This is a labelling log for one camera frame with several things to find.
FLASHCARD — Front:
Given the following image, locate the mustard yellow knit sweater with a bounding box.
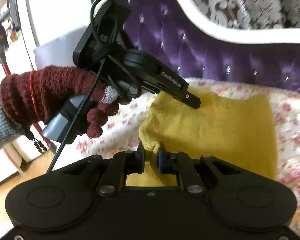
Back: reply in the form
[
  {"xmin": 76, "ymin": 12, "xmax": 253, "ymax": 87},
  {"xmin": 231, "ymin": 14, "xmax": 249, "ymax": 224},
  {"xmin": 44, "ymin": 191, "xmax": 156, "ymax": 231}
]
[{"xmin": 127, "ymin": 90, "xmax": 277, "ymax": 186}]

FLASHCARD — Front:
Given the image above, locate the red grey stick vacuum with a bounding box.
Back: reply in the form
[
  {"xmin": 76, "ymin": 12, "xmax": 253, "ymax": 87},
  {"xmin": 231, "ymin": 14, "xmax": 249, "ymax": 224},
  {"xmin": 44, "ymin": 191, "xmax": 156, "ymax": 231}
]
[{"xmin": 0, "ymin": 0, "xmax": 58, "ymax": 156}]

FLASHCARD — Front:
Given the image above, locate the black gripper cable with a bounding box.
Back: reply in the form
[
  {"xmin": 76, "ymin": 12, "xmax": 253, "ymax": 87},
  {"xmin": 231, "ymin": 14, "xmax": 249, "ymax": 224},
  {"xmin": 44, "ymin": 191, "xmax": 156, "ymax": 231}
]
[{"xmin": 45, "ymin": 0, "xmax": 143, "ymax": 175}]

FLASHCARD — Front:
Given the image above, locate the left hand maroon knit glove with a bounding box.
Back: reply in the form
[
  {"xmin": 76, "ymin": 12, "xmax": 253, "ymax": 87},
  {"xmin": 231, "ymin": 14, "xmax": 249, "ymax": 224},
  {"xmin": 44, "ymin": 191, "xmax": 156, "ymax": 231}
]
[{"xmin": 0, "ymin": 66, "xmax": 126, "ymax": 138}]

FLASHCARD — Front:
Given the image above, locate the purple tufted headboard white frame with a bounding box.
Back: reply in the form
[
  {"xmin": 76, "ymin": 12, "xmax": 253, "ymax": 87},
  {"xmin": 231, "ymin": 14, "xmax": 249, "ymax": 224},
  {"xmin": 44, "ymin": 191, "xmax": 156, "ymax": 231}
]
[{"xmin": 115, "ymin": 0, "xmax": 300, "ymax": 93}]

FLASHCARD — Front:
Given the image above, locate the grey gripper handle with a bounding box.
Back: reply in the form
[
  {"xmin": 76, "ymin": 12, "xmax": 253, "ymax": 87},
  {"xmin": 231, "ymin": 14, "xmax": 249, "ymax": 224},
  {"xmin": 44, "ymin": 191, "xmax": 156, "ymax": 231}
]
[{"xmin": 43, "ymin": 95, "xmax": 98, "ymax": 144}]

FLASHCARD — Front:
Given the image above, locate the grey square pillow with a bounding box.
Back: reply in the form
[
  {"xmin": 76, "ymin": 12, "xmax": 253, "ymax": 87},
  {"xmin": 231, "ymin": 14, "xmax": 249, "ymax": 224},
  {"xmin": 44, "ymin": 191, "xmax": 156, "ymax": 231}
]
[{"xmin": 34, "ymin": 26, "xmax": 86, "ymax": 70}]

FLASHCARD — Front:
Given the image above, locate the floral quilted bedspread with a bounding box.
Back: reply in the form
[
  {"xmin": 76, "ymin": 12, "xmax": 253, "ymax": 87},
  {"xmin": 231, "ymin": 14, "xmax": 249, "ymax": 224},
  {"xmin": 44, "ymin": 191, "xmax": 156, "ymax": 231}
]
[{"xmin": 75, "ymin": 78, "xmax": 300, "ymax": 236}]

